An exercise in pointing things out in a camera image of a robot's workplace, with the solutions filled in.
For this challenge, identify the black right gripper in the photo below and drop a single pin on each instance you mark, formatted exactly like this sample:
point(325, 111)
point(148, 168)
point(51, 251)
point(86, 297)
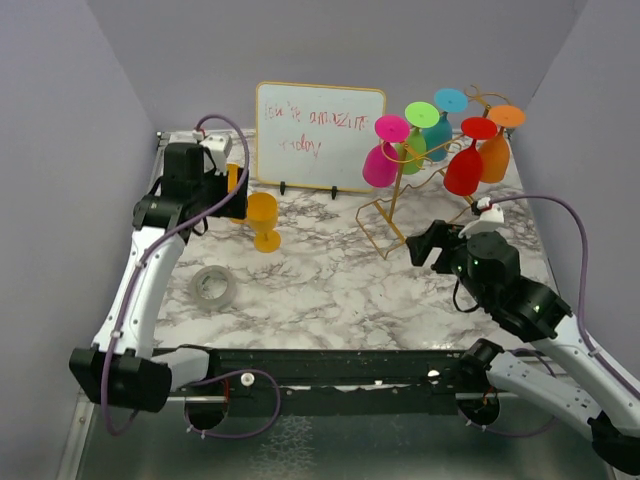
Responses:
point(420, 245)

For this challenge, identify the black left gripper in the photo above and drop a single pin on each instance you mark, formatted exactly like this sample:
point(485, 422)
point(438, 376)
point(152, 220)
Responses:
point(238, 204)

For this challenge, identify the yellow wine glass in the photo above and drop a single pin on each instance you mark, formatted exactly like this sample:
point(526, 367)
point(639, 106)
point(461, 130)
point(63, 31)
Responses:
point(232, 181)
point(262, 217)

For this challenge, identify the gold wire glass rack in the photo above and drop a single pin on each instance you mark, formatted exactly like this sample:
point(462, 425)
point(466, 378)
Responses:
point(387, 220)

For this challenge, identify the red wine glass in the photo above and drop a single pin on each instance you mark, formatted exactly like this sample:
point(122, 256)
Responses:
point(464, 171)

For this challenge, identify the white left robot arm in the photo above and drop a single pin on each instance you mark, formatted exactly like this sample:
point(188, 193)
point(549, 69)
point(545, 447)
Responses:
point(120, 368)

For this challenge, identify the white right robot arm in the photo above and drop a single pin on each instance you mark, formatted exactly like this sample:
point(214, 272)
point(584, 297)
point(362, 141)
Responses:
point(600, 404)

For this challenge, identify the pink wine glass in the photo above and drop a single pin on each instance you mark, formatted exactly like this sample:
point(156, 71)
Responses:
point(382, 162)

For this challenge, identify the teal wine glass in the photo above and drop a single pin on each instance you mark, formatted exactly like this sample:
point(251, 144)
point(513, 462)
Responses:
point(447, 100)

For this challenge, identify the orange wine glass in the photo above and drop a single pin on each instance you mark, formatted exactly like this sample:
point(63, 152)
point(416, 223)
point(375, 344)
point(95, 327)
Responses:
point(495, 153)

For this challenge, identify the green wine glass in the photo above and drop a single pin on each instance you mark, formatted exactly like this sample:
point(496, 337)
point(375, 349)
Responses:
point(412, 151)

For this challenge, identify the clear tape roll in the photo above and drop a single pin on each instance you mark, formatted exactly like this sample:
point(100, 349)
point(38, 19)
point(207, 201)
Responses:
point(213, 288)

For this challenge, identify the yellow framed whiteboard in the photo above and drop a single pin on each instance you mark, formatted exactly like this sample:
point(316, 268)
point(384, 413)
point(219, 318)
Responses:
point(315, 136)

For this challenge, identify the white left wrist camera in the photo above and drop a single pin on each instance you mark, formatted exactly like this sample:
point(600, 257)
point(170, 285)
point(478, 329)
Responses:
point(217, 148)

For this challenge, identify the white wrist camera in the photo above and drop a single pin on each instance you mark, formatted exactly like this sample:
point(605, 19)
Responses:
point(490, 217)
point(217, 148)

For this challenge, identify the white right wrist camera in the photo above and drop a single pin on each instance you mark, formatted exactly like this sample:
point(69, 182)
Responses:
point(490, 217)

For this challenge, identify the aluminium left side rail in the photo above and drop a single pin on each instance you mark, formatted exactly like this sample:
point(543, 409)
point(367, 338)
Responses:
point(138, 242)

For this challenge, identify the black front mounting rail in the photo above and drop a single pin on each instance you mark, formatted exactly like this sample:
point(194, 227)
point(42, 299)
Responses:
point(337, 382)

